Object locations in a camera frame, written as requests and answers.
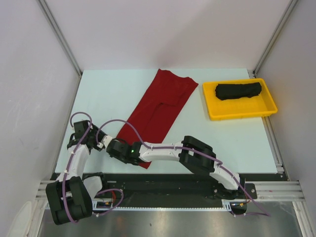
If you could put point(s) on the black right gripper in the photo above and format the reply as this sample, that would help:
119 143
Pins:
118 157

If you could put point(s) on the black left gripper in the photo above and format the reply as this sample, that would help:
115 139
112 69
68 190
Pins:
94 130

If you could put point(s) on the red t shirt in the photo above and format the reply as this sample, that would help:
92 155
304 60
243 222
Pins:
160 105

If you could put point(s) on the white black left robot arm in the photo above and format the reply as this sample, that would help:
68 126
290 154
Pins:
69 197

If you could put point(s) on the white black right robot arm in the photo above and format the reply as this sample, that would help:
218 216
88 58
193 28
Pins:
192 153

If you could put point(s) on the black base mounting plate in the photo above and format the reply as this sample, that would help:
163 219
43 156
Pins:
171 184

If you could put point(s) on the rolled black t shirt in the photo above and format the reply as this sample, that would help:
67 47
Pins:
236 91

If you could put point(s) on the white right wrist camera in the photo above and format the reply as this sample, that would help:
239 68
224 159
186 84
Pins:
103 144

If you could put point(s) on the white slotted cable duct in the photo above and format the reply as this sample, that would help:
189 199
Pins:
101 205

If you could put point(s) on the aluminium frame rail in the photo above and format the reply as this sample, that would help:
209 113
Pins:
270 190

